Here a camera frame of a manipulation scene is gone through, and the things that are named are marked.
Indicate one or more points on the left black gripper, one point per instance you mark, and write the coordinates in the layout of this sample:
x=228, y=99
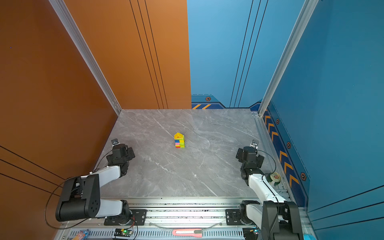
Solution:
x=130, y=153

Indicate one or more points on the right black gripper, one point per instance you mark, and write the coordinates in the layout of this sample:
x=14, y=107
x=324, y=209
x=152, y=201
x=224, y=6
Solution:
x=240, y=154

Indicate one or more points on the yellow wedge block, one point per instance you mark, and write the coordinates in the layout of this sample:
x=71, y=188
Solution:
x=179, y=136

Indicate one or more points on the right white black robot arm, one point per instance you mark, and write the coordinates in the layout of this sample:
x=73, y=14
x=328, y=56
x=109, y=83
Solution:
x=277, y=218

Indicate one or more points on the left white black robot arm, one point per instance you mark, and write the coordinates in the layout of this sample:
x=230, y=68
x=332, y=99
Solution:
x=80, y=198

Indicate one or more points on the green circuit board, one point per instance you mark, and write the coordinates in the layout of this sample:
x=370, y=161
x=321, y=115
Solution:
x=123, y=233

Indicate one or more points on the pink utility knife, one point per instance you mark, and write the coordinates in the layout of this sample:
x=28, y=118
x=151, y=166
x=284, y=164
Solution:
x=196, y=233

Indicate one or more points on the colourful snack wrapper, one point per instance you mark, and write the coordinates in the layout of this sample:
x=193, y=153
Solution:
x=82, y=235

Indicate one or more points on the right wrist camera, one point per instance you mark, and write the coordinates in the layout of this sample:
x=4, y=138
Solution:
x=254, y=144

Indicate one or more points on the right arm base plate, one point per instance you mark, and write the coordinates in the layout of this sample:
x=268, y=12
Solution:
x=235, y=217

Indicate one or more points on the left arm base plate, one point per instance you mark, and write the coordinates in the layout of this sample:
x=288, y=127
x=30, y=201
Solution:
x=137, y=217

